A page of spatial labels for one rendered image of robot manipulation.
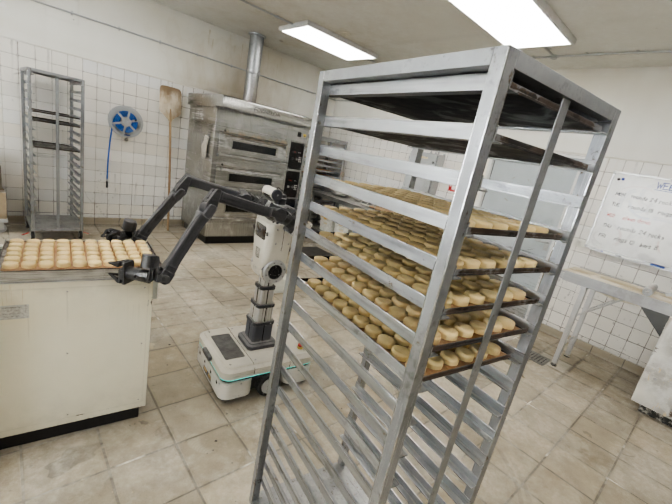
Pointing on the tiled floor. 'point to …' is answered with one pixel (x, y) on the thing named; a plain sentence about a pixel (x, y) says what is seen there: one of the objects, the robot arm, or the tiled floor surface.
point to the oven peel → (169, 100)
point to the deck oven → (241, 159)
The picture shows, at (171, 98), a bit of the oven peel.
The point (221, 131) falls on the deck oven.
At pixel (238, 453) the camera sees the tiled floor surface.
